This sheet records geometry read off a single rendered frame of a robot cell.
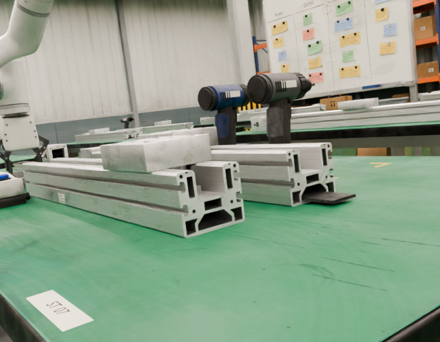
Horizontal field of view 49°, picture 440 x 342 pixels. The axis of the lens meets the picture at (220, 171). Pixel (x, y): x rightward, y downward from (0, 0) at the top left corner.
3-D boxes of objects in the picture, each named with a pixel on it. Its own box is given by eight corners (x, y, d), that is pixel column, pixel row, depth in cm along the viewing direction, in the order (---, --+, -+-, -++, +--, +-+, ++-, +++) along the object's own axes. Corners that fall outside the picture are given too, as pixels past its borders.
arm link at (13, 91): (4, 104, 136) (34, 102, 143) (-4, 58, 135) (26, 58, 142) (-10, 108, 142) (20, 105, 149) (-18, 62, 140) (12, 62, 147)
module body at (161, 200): (27, 195, 127) (22, 163, 126) (64, 188, 133) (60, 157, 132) (185, 239, 62) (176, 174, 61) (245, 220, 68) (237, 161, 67)
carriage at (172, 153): (105, 186, 80) (99, 145, 79) (163, 174, 86) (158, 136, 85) (149, 192, 67) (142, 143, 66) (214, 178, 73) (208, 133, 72)
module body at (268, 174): (96, 182, 138) (91, 152, 137) (127, 176, 144) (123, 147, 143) (291, 207, 73) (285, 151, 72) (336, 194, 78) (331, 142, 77)
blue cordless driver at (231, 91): (203, 177, 120) (191, 88, 117) (256, 163, 133) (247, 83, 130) (225, 177, 114) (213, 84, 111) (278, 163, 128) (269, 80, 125)
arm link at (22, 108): (26, 105, 149) (28, 115, 149) (-4, 108, 144) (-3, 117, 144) (33, 102, 142) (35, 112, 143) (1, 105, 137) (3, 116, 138)
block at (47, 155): (38, 167, 228) (34, 147, 227) (61, 163, 235) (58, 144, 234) (45, 167, 220) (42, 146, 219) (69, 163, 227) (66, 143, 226)
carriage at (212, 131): (141, 164, 111) (137, 135, 110) (182, 157, 117) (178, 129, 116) (176, 165, 98) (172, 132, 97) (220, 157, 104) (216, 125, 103)
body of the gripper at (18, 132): (29, 111, 149) (35, 147, 151) (-6, 115, 143) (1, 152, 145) (36, 110, 143) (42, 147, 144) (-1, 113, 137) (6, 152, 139)
